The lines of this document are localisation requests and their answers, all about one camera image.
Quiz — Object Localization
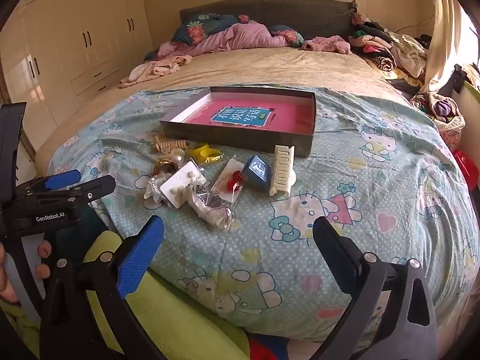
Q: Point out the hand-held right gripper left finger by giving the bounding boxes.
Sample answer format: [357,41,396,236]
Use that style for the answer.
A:
[39,215,167,360]

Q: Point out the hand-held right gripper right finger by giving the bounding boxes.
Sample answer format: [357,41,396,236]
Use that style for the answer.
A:
[311,217,439,360]

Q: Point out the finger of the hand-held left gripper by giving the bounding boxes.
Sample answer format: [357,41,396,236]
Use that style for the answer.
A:
[15,170,82,196]
[34,175,117,214]

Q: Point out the brown wristwatch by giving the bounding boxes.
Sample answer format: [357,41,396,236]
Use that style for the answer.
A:
[152,159,181,178]

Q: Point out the bagged grey item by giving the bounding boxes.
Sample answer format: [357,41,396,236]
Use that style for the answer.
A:
[160,163,211,209]

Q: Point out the plastic packet with jewelry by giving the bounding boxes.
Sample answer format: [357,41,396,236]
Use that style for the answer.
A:
[185,185,237,229]

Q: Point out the cream hair comb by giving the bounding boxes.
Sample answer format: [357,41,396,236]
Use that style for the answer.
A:
[269,145,297,197]

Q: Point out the small blue box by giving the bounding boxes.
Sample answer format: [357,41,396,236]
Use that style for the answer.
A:
[240,155,271,192]

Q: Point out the clear plastic earring packet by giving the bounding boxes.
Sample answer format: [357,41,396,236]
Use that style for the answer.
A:
[211,157,249,200]

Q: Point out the grey cardboard box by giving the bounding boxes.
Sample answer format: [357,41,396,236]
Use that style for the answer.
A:
[159,86,317,158]

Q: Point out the person's left hand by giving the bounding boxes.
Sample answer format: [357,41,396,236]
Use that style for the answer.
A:
[0,239,53,305]

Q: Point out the cream hair clip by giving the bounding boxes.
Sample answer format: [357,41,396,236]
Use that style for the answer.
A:
[98,149,122,169]

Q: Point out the cartoon cat blanket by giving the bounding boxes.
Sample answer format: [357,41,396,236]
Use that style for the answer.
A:
[49,86,480,343]

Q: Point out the green garment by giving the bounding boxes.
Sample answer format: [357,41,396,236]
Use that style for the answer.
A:
[0,229,257,360]

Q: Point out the yellow hoop bangle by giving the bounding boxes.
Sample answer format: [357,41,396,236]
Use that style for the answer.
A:
[204,146,223,165]
[187,143,211,164]

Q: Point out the pale pink pyjamas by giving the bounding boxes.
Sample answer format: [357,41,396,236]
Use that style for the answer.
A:
[119,54,194,89]

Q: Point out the cream wardrobe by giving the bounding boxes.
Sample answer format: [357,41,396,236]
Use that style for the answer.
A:
[0,0,155,151]

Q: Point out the pink book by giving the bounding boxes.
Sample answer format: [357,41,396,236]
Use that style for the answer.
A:
[184,99,313,134]

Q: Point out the red object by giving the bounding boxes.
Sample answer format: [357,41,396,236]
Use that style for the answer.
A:
[452,150,480,189]

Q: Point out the basket of clothes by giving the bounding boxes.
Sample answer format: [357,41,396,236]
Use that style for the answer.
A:
[410,90,466,133]

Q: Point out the large floral pillow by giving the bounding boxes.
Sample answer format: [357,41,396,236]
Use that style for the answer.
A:
[172,13,241,44]

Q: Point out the beige bedspread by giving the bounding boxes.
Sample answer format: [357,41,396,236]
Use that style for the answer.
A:
[34,47,417,166]

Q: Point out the pink fluffy garment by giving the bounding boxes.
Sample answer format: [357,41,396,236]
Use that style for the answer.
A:
[302,35,353,55]

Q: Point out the pink quilt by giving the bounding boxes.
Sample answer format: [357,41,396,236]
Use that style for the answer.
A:
[155,22,289,57]

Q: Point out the pile of clothes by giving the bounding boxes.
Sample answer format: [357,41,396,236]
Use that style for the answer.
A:
[349,11,432,88]

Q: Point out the small floral pillow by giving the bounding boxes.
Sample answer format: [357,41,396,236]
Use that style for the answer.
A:
[268,25,304,48]

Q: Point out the grey headboard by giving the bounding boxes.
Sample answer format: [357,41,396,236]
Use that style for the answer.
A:
[179,0,359,43]

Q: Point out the cream curtain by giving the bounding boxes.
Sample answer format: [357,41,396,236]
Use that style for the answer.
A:
[424,0,478,94]

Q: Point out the beige coil hair tie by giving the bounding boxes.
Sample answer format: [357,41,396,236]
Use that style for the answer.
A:
[151,137,189,154]

